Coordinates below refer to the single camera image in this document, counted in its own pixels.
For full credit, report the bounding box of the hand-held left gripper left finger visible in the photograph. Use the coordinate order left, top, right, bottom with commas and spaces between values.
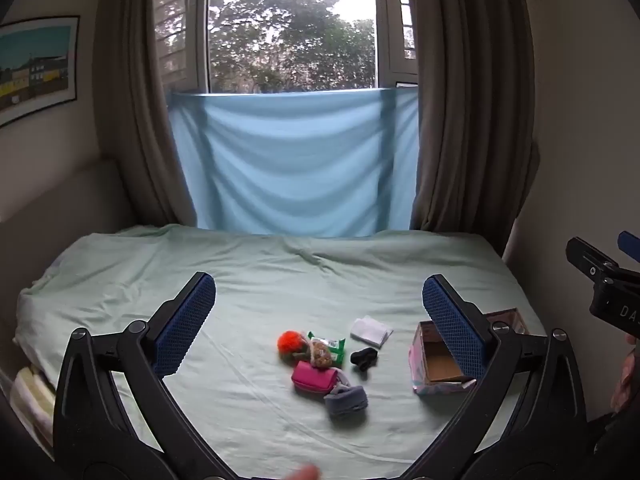
52, 271, 236, 480

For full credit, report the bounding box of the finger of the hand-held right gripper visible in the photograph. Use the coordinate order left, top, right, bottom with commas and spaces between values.
566, 236, 627, 282
617, 230, 640, 264

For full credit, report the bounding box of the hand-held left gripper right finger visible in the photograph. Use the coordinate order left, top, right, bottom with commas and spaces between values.
402, 274, 589, 480

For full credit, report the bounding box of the pink cardboard box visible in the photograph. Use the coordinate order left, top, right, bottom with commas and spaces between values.
410, 308, 530, 397

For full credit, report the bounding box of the black sock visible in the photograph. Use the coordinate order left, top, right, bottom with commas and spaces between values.
349, 346, 380, 372

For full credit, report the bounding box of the orange pom-pom keychain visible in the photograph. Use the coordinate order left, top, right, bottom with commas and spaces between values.
277, 330, 308, 360

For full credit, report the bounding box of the green packet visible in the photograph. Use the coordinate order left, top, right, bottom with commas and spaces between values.
306, 331, 347, 367

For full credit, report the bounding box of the grey knitted cloth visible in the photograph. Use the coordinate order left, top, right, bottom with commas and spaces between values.
323, 370, 370, 420

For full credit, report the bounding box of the clear snack bag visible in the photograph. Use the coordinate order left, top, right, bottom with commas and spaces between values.
307, 338, 335, 370

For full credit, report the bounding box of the pink pouch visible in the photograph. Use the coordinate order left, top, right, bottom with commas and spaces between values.
291, 361, 341, 397

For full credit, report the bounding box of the person's right hand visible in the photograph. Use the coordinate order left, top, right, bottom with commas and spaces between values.
612, 335, 640, 412

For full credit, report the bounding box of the white folded cloth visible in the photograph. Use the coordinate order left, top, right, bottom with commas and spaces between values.
349, 315, 395, 349

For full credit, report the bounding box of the cream folded bedding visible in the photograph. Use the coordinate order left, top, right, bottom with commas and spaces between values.
9, 364, 57, 450

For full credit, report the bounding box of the beige padded headboard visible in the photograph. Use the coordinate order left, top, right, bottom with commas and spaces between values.
0, 158, 135, 361

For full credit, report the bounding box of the brown curtain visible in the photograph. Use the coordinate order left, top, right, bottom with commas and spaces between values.
409, 0, 542, 234
92, 0, 212, 229

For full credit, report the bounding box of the light blue hanging cloth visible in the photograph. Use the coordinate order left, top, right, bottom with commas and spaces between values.
167, 87, 421, 239

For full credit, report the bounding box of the tree outside window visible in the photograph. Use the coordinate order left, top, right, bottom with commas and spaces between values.
208, 0, 377, 95

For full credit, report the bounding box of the window with white frame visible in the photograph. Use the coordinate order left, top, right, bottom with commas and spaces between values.
152, 0, 422, 97

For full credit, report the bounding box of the framed wall picture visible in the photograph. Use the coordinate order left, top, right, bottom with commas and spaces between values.
0, 14, 81, 129

